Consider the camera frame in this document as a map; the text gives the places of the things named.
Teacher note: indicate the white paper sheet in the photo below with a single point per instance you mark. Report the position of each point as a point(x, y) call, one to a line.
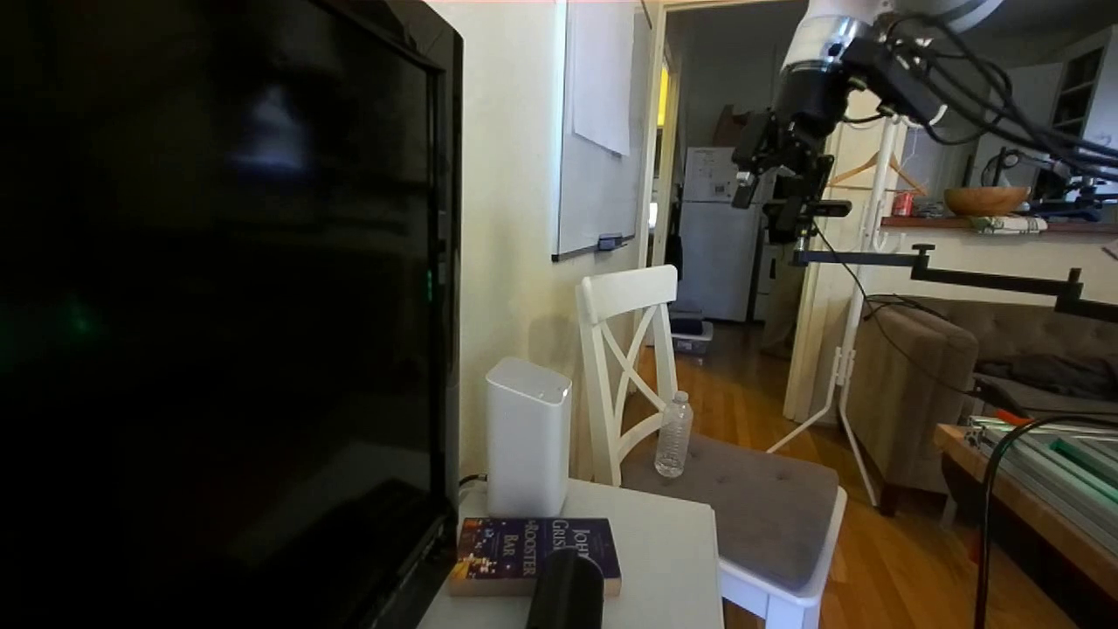
point(603, 79)

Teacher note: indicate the white wooden chair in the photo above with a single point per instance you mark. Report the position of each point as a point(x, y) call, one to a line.
point(622, 297)

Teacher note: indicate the white TV cabinet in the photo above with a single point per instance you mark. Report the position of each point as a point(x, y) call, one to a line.
point(664, 559)

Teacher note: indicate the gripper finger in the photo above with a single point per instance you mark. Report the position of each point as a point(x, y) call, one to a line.
point(799, 205)
point(749, 157)

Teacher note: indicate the white coat stand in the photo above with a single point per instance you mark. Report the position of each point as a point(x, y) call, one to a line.
point(852, 332)

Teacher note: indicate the whiteboard eraser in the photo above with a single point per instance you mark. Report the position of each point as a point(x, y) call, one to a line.
point(610, 242)

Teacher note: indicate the white refrigerator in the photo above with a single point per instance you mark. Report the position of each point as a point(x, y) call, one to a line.
point(716, 253)

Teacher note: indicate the whiteboard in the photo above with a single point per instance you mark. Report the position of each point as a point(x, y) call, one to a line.
point(590, 201)

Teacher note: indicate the black flat screen television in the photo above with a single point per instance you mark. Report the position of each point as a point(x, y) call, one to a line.
point(218, 314)

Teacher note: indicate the brown sofa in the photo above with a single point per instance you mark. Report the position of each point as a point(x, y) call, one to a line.
point(908, 393)

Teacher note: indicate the red can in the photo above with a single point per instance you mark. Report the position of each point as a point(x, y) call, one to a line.
point(902, 204)

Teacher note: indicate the purple paperback book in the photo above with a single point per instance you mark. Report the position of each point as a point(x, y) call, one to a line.
point(507, 555)

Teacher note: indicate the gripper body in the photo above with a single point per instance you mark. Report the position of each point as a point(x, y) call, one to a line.
point(808, 100)

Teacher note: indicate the white tower router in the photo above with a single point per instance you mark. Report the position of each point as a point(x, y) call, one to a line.
point(527, 437)

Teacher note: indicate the black cylinder speaker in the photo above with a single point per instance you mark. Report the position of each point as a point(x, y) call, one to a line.
point(566, 594)

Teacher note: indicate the wooden bowl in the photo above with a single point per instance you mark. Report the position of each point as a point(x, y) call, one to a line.
point(987, 201)

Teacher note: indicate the dark blanket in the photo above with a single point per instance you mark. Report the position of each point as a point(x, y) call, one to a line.
point(1048, 374)

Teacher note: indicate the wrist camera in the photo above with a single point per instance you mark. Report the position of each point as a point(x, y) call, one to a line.
point(891, 74)

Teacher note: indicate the grey seat cushion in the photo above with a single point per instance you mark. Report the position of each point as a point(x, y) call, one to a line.
point(751, 507)

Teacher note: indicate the empty clear plastic bottle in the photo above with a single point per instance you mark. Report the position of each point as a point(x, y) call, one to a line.
point(673, 437)

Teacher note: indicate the storage bin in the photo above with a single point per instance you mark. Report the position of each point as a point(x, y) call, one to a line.
point(692, 336)

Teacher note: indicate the wall shelf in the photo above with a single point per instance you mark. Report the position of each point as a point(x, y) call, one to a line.
point(1079, 87)

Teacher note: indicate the wooden clothes hanger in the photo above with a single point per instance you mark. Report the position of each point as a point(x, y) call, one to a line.
point(900, 175)

